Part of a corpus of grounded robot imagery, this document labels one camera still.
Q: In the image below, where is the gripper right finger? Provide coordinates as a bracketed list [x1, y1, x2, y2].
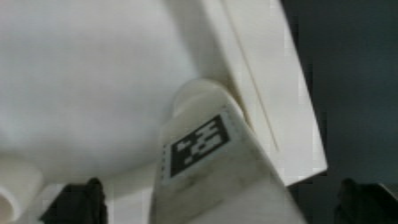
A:
[334, 178, 398, 224]

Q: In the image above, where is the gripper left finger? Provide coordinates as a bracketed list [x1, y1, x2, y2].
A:
[37, 178, 108, 224]

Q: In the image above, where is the white leg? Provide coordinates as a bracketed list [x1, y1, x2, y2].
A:
[148, 89, 309, 224]

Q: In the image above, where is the white square tabletop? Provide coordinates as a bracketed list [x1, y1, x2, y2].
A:
[0, 0, 327, 224]

